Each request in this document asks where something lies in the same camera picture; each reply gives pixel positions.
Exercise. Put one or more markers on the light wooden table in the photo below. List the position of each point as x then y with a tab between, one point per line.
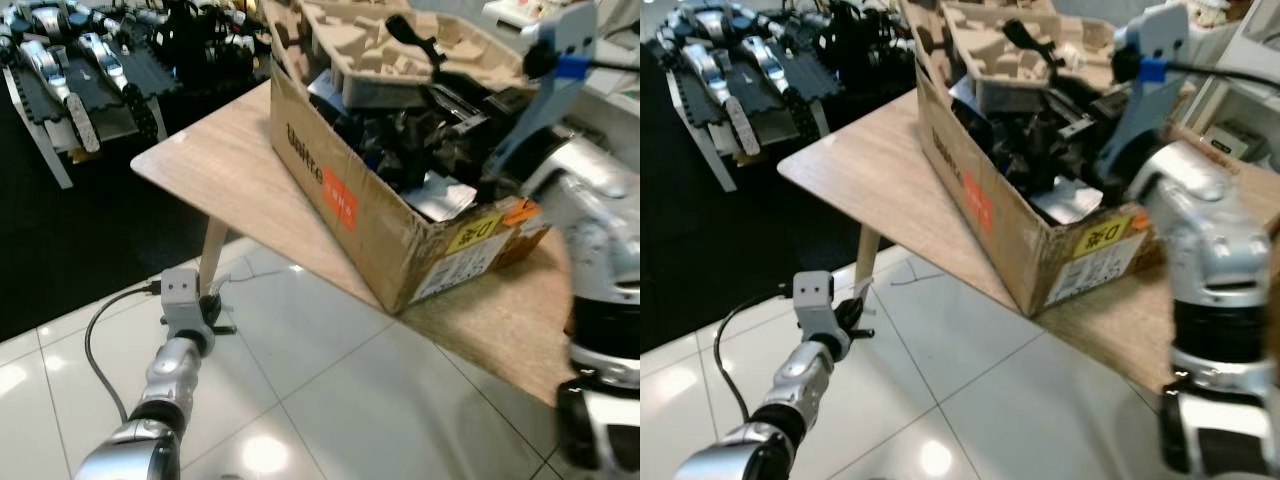
230	180
870	175

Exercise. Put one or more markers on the black equipment pile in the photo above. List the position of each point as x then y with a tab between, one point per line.
865	40
215	40

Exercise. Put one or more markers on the silver foil bag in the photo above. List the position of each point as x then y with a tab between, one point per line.
440	198
1068	205

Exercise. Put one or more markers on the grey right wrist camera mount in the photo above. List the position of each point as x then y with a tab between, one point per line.
565	30
1155	35

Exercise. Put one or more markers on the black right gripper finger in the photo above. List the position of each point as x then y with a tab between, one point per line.
1022	34
405	28

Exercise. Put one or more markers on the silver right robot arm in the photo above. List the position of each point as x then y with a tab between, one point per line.
1215	230
600	220

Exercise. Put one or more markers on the beige moulded pulp tray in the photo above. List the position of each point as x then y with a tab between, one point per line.
995	60
360	55

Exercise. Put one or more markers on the white stand frame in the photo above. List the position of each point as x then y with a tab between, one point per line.
50	155
715	155

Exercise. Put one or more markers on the silver robot parts on foam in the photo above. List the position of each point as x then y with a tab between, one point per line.
70	60
720	65

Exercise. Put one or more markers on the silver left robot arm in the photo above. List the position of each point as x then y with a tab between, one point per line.
800	390
165	390

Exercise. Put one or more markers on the large brown cardboard box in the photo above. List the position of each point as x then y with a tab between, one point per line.
1010	225
370	220

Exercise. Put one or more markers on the black crumpled plastic trash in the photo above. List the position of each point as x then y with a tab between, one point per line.
1040	150
420	140

